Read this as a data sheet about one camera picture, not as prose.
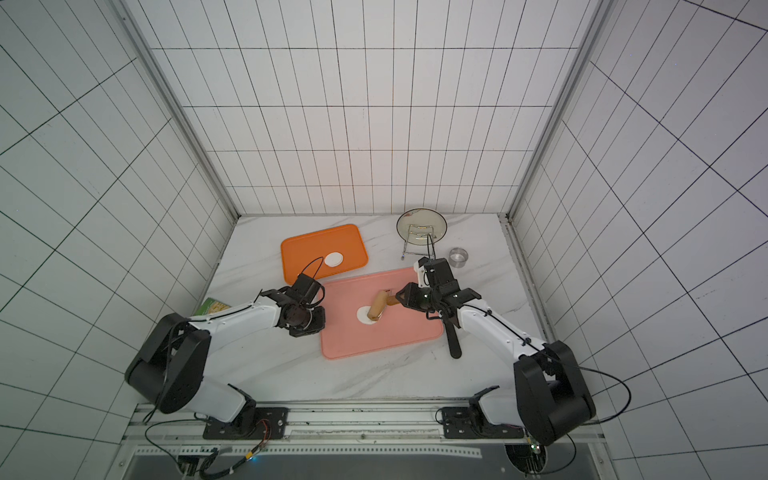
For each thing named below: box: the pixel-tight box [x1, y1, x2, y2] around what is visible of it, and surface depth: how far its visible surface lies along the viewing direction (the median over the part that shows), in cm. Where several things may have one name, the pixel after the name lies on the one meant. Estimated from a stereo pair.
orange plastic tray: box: [281, 224, 368, 285], surface depth 113 cm
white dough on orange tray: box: [324, 252, 344, 268], surface depth 108 cm
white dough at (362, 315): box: [356, 306, 377, 325], surface depth 92 cm
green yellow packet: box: [193, 297, 232, 316], surface depth 96 cm
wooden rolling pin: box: [367, 290, 400, 321], surface depth 93 cm
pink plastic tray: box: [321, 268, 444, 360], surface depth 90 cm
